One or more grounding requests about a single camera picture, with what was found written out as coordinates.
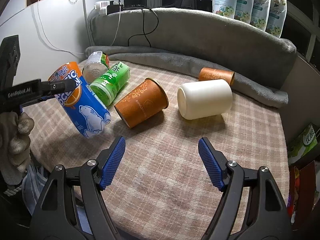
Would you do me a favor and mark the orange blue Arctic Ocean cup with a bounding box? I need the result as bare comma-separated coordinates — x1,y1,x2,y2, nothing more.
48,62,111,138

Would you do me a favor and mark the white plastic cup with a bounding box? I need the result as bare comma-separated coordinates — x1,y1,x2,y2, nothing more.
177,79,233,120

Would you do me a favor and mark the green tea bottle cup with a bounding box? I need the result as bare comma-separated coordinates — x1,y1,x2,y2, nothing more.
89,62,130,107

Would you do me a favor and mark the clear green label bottle cup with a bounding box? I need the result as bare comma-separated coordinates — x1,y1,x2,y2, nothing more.
82,51,110,84

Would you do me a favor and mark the brown patterned paper cup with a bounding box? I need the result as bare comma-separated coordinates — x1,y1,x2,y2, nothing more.
114,77,169,128

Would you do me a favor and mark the brown paper cup at back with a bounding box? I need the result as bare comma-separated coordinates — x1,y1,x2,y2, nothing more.
198,68,235,86

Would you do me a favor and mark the gloved left hand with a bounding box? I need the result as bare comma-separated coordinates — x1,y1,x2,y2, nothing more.
1,112,35,185

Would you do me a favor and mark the plaid checked bed cover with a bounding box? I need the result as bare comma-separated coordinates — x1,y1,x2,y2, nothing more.
25,63,289,239

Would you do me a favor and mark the red cardboard box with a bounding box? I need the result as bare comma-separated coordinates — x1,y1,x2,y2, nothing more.
287,161,317,230

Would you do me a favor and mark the green shopping bag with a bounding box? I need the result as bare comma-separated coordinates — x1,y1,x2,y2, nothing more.
287,123,319,165

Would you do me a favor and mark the grey folded blanket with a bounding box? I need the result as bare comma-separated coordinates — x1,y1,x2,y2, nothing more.
85,46,289,108

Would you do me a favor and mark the white power strip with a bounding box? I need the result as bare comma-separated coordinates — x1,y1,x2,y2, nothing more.
94,0,110,15

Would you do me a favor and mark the black power adapter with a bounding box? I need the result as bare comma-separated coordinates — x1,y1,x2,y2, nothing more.
106,1,124,15

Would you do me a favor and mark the grey sofa backrest cushion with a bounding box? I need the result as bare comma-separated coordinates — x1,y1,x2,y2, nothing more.
88,8,297,88

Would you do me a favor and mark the white cable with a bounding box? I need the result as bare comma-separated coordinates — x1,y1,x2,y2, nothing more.
36,0,122,55

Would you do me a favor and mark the black cable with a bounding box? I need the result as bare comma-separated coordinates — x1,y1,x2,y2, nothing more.
123,4,176,48

